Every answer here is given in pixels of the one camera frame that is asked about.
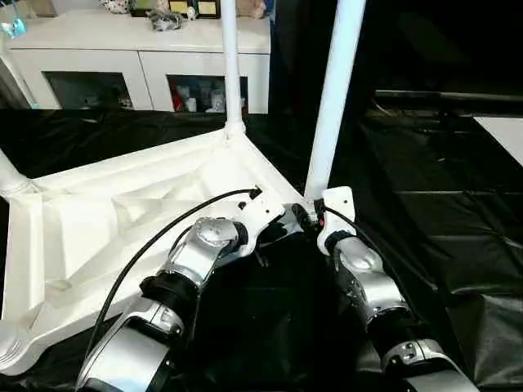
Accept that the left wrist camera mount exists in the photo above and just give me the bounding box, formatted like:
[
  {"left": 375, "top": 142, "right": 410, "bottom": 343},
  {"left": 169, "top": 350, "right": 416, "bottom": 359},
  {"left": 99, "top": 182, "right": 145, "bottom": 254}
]
[{"left": 235, "top": 188, "right": 287, "bottom": 259}]

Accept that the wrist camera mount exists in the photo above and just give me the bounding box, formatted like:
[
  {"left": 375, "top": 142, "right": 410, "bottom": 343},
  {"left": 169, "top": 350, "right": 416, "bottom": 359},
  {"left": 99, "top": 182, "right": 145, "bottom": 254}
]
[
  {"left": 235, "top": 188, "right": 287, "bottom": 259},
  {"left": 316, "top": 186, "right": 355, "bottom": 255}
]

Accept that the black work mat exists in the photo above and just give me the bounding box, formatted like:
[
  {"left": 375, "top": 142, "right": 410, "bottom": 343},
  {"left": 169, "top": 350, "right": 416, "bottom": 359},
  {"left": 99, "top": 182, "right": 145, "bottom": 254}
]
[{"left": 0, "top": 105, "right": 523, "bottom": 392}]

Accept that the tall white jar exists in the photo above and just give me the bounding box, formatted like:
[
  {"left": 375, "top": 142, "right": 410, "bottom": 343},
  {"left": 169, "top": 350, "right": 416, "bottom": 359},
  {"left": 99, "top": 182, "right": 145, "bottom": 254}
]
[{"left": 209, "top": 87, "right": 226, "bottom": 114}]

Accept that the white plastic table top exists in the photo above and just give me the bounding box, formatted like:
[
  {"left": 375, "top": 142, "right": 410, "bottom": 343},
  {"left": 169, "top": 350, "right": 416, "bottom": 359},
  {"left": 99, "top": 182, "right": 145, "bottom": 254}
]
[{"left": 0, "top": 124, "right": 315, "bottom": 376}]

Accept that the teal white plastic object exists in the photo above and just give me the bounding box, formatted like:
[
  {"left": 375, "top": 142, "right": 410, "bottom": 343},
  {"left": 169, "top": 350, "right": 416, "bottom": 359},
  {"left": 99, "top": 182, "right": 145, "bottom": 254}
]
[{"left": 0, "top": 16, "right": 25, "bottom": 40}]

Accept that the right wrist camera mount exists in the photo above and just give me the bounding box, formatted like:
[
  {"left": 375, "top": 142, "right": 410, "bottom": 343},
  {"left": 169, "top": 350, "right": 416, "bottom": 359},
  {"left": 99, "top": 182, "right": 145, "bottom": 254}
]
[{"left": 316, "top": 186, "right": 355, "bottom": 255}]

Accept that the white dotted bowl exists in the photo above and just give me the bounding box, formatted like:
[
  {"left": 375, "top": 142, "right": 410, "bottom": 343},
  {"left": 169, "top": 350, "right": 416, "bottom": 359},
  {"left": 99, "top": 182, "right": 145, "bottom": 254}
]
[{"left": 100, "top": 0, "right": 132, "bottom": 16}]

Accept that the white flat board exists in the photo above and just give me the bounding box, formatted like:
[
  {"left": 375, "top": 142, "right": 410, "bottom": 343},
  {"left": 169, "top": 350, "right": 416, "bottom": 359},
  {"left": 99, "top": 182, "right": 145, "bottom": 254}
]
[{"left": 473, "top": 116, "right": 523, "bottom": 168}]

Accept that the white sideboard cabinet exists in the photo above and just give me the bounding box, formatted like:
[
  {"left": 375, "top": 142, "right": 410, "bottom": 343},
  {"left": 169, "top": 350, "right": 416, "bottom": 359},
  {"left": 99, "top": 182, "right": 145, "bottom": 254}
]
[{"left": 3, "top": 10, "right": 271, "bottom": 114}]

